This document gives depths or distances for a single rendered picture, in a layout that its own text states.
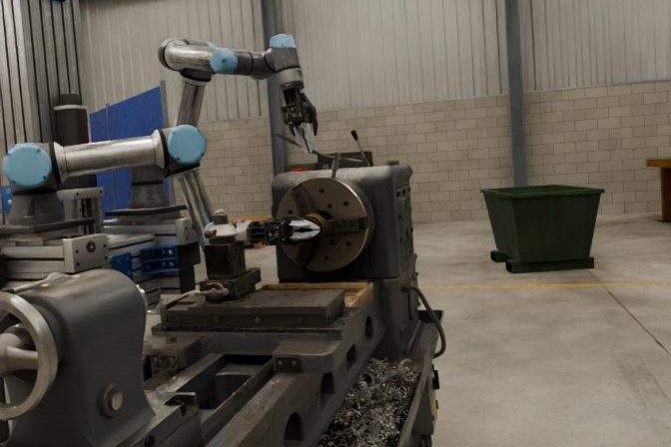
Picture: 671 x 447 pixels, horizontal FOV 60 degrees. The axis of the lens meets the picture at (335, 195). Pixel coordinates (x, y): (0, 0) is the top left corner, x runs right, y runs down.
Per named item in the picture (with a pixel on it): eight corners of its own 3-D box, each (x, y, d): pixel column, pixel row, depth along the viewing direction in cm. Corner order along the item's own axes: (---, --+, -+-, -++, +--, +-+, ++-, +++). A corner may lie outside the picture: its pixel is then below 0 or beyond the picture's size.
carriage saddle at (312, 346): (193, 328, 153) (191, 305, 153) (363, 329, 141) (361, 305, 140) (123, 368, 124) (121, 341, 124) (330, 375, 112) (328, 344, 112)
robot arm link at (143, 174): (124, 183, 216) (121, 146, 215) (157, 180, 226) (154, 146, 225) (139, 182, 208) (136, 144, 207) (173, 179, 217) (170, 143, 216)
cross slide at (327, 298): (189, 307, 151) (187, 290, 151) (346, 307, 139) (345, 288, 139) (152, 326, 135) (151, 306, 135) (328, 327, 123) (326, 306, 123)
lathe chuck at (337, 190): (278, 254, 203) (294, 167, 199) (362, 276, 196) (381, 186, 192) (268, 259, 195) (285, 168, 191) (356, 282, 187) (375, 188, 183)
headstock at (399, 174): (318, 253, 269) (312, 170, 267) (419, 250, 256) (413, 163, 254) (270, 280, 212) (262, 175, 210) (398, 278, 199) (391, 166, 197)
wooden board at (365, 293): (265, 295, 187) (264, 282, 187) (373, 294, 178) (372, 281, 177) (224, 321, 158) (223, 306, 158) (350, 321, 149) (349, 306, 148)
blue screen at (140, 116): (58, 261, 954) (44, 119, 942) (107, 253, 1003) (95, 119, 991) (146, 294, 629) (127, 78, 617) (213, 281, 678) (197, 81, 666)
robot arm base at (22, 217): (-4, 226, 167) (-7, 192, 166) (40, 221, 181) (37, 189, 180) (34, 224, 161) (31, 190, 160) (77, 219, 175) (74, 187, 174)
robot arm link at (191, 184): (152, 137, 188) (202, 274, 196) (156, 134, 178) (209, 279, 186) (187, 127, 192) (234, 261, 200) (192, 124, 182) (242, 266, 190)
